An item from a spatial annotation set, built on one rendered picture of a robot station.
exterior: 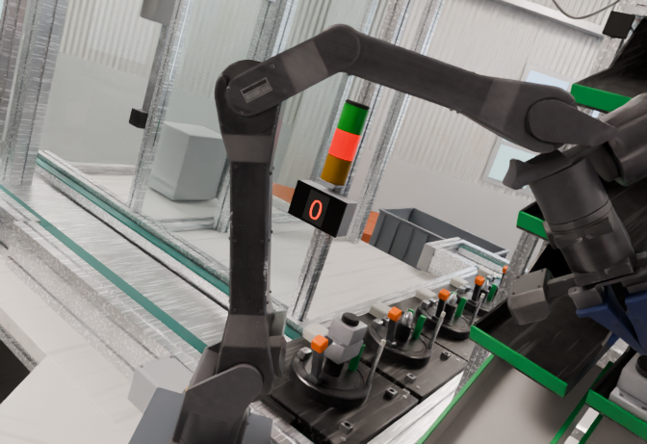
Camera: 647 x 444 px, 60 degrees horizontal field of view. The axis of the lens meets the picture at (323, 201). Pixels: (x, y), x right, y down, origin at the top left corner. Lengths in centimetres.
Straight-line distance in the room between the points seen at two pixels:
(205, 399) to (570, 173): 39
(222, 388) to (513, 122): 35
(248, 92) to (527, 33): 474
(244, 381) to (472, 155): 463
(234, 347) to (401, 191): 452
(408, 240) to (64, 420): 221
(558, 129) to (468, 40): 451
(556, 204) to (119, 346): 77
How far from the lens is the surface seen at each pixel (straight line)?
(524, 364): 74
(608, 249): 55
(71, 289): 116
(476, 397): 87
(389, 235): 296
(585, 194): 54
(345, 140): 103
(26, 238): 129
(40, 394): 100
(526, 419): 86
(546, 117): 50
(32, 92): 163
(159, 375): 90
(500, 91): 50
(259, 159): 49
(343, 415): 92
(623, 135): 55
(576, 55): 530
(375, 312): 129
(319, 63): 48
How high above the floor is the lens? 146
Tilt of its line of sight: 13 degrees down
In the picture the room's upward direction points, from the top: 18 degrees clockwise
